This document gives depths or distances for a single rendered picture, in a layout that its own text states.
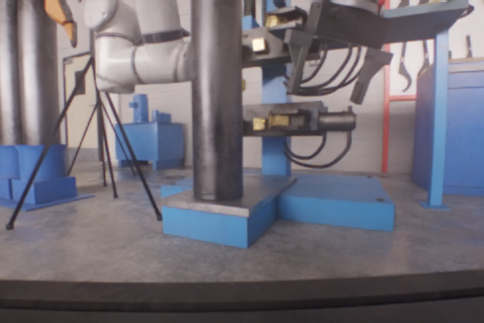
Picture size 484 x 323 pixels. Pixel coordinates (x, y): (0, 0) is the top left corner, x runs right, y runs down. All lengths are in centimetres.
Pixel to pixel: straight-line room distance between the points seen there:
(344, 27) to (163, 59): 36
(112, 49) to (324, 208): 100
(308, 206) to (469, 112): 144
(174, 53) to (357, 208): 95
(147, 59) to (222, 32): 50
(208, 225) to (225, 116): 42
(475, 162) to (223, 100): 182
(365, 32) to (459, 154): 183
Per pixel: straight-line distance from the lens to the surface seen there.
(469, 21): 370
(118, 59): 65
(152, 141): 353
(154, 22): 59
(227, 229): 95
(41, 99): 198
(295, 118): 127
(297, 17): 140
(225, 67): 102
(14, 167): 223
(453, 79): 227
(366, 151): 333
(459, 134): 225
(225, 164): 98
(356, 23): 49
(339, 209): 121
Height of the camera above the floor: 39
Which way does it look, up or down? 5 degrees down
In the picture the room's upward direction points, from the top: straight up
